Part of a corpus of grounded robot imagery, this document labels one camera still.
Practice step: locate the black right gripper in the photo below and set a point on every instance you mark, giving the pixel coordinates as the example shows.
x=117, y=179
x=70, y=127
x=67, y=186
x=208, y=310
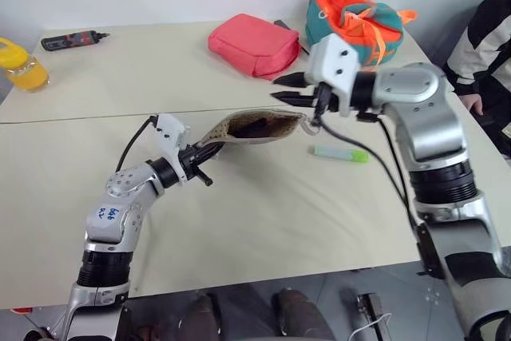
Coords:
x=326, y=97

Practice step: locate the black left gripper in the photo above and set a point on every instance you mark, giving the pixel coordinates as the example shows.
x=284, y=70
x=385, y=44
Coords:
x=195, y=161

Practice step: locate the grey checked fabric pouch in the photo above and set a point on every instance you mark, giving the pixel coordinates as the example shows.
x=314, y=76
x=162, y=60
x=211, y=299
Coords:
x=285, y=129

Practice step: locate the green highlighter pen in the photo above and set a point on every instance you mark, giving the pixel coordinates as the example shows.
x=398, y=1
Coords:
x=339, y=154

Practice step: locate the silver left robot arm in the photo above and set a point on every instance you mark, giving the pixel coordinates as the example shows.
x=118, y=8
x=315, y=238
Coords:
x=116, y=217

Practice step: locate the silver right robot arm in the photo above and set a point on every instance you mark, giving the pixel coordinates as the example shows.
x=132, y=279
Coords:
x=431, y=133

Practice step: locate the bystander bare hand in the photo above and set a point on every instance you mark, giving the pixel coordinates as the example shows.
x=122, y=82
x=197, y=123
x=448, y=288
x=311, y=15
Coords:
x=472, y=102

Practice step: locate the pink fabric pouch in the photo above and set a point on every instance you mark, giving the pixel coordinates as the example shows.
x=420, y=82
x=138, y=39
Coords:
x=251, y=45

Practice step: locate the teal and orange fabric bag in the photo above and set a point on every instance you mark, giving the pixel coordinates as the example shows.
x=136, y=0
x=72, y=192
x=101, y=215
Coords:
x=359, y=25

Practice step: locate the black and red electric screwdriver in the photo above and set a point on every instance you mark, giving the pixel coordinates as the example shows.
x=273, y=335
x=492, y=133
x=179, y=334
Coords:
x=72, y=40

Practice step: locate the dark brown rounded shape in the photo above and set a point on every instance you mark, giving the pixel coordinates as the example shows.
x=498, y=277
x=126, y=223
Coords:
x=301, y=315

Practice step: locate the person in black white jacket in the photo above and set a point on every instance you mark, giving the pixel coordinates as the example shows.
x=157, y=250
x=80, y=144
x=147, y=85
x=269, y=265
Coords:
x=483, y=49

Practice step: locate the yellow-capped bottle with orange liquid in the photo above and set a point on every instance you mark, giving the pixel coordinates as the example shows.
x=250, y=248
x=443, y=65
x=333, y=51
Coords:
x=26, y=73

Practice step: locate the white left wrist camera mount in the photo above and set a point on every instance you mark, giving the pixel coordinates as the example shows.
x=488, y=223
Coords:
x=171, y=130

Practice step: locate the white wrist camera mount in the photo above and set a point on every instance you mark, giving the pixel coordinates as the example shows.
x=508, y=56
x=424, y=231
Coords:
x=331, y=61
x=171, y=130

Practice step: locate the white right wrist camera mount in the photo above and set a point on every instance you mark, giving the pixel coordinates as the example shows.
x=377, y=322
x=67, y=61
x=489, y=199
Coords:
x=331, y=61

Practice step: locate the metal bracket under table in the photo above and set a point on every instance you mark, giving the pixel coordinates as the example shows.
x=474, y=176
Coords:
x=375, y=313

